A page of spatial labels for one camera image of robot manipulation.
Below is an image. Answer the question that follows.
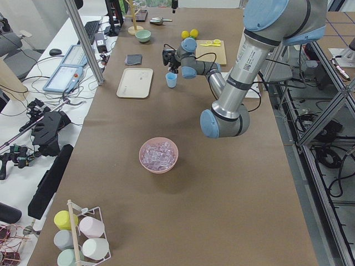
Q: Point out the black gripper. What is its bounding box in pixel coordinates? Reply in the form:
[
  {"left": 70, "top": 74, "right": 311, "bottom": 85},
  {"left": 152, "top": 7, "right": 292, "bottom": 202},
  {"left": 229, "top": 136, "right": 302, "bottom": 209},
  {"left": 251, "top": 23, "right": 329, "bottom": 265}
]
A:
[{"left": 162, "top": 49, "right": 179, "bottom": 74}]

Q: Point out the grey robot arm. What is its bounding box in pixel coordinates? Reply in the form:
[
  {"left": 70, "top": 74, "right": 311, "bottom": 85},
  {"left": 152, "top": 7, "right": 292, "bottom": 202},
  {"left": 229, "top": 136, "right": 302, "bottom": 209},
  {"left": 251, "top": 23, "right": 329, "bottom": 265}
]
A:
[{"left": 162, "top": 0, "right": 327, "bottom": 138}]

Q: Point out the light blue cup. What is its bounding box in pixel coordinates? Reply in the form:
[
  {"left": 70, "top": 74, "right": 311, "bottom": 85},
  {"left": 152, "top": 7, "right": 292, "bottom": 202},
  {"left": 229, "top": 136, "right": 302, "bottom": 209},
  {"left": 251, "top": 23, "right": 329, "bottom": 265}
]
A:
[{"left": 165, "top": 72, "right": 178, "bottom": 88}]

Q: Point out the pile of clear ice cubes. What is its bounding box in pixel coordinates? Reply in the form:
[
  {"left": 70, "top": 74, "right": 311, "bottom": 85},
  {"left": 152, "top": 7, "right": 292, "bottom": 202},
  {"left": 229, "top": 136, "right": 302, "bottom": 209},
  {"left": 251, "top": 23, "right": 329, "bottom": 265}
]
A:
[{"left": 140, "top": 141, "right": 177, "bottom": 171}]

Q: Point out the pink cup in rack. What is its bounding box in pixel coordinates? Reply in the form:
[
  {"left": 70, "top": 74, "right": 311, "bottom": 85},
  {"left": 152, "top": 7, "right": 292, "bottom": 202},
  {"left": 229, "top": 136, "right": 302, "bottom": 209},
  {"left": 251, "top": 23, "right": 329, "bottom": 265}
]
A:
[{"left": 79, "top": 217, "right": 105, "bottom": 238}]

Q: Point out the yellow cup in rack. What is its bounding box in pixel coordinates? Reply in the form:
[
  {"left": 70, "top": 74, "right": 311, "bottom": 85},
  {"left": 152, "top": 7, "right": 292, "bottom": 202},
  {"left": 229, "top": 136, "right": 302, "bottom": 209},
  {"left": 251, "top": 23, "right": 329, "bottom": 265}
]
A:
[{"left": 53, "top": 210, "right": 71, "bottom": 231}]

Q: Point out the white cup in rack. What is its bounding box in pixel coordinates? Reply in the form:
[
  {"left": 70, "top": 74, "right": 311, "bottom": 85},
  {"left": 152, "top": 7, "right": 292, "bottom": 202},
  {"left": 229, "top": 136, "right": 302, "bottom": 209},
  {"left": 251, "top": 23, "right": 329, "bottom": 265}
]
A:
[{"left": 82, "top": 238, "right": 109, "bottom": 260}]

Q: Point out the grey cup in rack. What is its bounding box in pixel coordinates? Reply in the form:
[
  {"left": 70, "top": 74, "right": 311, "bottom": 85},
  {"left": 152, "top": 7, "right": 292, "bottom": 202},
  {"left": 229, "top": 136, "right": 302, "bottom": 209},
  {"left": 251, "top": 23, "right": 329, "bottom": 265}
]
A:
[{"left": 53, "top": 229, "right": 74, "bottom": 250}]

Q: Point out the mint cup in rack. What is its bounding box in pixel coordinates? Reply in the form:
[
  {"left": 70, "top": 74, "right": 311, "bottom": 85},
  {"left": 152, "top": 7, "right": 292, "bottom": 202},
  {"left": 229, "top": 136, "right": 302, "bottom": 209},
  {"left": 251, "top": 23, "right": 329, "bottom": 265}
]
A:
[{"left": 57, "top": 249, "right": 76, "bottom": 266}]

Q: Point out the lower whole yellow lemon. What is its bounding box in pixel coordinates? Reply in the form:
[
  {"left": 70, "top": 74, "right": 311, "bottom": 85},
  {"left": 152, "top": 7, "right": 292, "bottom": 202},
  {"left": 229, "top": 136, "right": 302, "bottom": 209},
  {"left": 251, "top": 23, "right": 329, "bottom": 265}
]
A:
[{"left": 181, "top": 30, "right": 190, "bottom": 39}]

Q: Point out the whole yellow lemon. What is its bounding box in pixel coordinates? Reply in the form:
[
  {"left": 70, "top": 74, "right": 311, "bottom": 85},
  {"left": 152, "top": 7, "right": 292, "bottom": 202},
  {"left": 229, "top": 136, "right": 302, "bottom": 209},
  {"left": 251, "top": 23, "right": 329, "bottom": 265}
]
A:
[
  {"left": 181, "top": 30, "right": 190, "bottom": 39},
  {"left": 190, "top": 29, "right": 199, "bottom": 39}
]

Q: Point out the cream rabbit tray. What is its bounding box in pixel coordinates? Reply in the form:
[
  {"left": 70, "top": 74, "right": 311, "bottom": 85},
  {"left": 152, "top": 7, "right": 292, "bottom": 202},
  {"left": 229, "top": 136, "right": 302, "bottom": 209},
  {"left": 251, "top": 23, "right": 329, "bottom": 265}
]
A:
[{"left": 116, "top": 68, "right": 154, "bottom": 99}]

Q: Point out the yellow plastic knife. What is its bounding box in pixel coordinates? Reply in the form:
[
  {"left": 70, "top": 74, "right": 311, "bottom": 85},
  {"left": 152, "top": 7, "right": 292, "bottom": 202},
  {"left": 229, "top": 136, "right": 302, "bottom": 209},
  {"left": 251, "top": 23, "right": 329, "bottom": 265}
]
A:
[{"left": 199, "top": 43, "right": 221, "bottom": 47}]

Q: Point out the upper whole yellow lemon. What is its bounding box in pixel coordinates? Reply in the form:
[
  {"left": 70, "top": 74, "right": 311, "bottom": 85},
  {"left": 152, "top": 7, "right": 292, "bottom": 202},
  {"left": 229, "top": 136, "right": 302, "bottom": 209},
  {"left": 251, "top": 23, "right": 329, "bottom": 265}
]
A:
[{"left": 190, "top": 29, "right": 199, "bottom": 39}]

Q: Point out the grey folded cloth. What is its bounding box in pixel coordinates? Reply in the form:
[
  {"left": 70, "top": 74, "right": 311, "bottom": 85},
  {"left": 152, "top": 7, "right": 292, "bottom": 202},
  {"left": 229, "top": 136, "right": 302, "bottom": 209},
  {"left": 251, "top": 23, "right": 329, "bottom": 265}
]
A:
[{"left": 125, "top": 54, "right": 143, "bottom": 65}]

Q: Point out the green bowl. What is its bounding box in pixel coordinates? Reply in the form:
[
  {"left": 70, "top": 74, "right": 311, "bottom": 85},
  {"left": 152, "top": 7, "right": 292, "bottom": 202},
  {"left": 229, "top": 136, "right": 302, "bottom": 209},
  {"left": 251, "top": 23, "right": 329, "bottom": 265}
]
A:
[{"left": 135, "top": 29, "right": 151, "bottom": 43}]

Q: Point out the wooden cutting board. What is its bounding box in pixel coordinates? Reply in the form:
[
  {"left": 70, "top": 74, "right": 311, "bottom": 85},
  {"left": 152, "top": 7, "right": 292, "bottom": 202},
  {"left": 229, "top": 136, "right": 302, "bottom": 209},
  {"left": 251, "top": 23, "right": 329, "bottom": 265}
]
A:
[{"left": 195, "top": 40, "right": 227, "bottom": 66}]

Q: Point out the metal scoop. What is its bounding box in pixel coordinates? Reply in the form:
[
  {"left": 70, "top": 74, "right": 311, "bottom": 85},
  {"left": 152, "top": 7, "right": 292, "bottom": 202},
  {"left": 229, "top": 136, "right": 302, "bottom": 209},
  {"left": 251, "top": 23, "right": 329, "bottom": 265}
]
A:
[{"left": 149, "top": 17, "right": 173, "bottom": 25}]

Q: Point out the wooden mug tree stand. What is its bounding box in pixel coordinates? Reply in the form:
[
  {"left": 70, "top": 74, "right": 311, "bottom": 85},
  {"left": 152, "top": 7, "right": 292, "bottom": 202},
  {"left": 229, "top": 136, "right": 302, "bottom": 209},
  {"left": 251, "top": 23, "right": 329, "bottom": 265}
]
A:
[{"left": 125, "top": 0, "right": 144, "bottom": 35}]

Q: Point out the black box device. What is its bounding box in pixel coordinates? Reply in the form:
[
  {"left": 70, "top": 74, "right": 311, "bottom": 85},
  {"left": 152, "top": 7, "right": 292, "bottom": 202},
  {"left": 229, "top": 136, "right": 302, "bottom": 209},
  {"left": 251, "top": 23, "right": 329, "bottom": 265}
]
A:
[{"left": 94, "top": 32, "right": 108, "bottom": 53}]

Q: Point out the pink bowl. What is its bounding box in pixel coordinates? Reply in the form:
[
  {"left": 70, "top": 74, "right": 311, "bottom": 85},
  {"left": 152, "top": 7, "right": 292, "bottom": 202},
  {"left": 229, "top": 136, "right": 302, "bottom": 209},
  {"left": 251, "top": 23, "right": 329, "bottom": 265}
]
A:
[{"left": 139, "top": 137, "right": 179, "bottom": 173}]

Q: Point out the black keyboard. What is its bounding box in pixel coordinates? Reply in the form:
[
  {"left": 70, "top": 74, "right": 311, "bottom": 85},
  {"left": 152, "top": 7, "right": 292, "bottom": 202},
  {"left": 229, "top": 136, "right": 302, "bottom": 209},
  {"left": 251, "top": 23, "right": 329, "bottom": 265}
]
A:
[{"left": 84, "top": 21, "right": 100, "bottom": 44}]

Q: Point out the teach pendant tablet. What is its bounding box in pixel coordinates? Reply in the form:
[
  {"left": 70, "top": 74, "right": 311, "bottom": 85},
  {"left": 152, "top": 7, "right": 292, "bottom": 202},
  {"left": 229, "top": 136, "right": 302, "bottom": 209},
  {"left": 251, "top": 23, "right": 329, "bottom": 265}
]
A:
[{"left": 43, "top": 45, "right": 88, "bottom": 94}]

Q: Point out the black computer mouse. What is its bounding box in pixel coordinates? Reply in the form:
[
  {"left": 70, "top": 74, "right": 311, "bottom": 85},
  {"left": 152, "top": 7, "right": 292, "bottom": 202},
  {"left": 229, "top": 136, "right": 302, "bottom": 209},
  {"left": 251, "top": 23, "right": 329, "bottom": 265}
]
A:
[{"left": 49, "top": 48, "right": 62, "bottom": 56}]

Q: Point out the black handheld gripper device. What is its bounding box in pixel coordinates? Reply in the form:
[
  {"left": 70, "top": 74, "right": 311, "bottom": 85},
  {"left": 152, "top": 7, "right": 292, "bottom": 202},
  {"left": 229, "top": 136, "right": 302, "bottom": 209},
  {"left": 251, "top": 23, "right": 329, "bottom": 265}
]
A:
[{"left": 19, "top": 98, "right": 71, "bottom": 156}]

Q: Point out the black long bar device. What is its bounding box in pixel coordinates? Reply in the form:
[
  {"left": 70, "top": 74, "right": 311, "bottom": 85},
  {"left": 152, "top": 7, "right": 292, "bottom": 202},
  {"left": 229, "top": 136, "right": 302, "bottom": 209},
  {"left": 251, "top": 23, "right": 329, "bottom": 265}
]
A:
[{"left": 28, "top": 144, "right": 73, "bottom": 220}]

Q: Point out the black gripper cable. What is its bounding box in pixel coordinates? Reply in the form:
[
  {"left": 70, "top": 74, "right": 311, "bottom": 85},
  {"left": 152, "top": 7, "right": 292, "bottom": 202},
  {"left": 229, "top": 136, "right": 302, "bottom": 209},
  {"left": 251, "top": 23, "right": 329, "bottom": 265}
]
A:
[{"left": 163, "top": 43, "right": 263, "bottom": 111}]

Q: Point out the aluminium frame post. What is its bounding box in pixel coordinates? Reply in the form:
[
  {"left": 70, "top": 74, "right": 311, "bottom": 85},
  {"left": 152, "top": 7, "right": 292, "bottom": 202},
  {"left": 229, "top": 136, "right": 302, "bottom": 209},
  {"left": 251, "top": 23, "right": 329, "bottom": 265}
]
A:
[{"left": 64, "top": 0, "right": 104, "bottom": 85}]

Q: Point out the white wire cup rack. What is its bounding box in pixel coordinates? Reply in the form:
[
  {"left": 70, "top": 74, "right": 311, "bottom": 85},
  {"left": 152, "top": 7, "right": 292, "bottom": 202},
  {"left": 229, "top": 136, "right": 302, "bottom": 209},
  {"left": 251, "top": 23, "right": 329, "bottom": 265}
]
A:
[{"left": 67, "top": 199, "right": 111, "bottom": 265}]

